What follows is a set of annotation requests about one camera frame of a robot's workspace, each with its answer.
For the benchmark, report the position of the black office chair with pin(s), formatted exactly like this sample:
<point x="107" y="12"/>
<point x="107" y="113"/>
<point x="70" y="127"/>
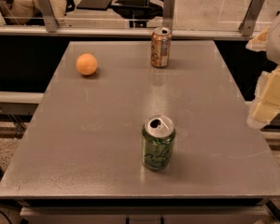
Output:
<point x="137" y="12"/>

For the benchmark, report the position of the green soda can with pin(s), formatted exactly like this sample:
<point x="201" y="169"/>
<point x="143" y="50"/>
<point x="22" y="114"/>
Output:
<point x="158" y="139"/>

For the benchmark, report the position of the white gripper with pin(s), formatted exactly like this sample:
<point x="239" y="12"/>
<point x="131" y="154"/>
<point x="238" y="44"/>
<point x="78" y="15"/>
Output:
<point x="266" y="103"/>

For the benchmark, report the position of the right metal bracket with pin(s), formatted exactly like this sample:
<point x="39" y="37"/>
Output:
<point x="246" y="28"/>

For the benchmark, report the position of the metal bracket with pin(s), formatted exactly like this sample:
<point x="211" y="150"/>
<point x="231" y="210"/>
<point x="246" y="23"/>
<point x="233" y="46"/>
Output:
<point x="246" y="28"/>
<point x="50" y="21"/>
<point x="168" y="13"/>

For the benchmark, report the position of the orange fruit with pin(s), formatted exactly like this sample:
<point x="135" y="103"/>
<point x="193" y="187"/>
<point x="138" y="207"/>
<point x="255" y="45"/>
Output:
<point x="86" y="64"/>

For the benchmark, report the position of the beige bag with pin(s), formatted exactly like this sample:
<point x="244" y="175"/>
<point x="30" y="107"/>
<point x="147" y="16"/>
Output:
<point x="22" y="11"/>

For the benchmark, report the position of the middle metal bracket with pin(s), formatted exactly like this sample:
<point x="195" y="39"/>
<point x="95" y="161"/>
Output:
<point x="168" y="13"/>

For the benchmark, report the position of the orange soda can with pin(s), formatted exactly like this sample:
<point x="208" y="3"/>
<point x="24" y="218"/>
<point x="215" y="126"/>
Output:
<point x="160" y="46"/>

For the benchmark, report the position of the left metal bracket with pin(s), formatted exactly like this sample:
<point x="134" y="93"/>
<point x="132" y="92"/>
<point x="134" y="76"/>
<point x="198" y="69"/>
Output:
<point x="50" y="21"/>

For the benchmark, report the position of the metal rail bar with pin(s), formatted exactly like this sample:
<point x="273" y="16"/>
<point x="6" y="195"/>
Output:
<point x="122" y="33"/>

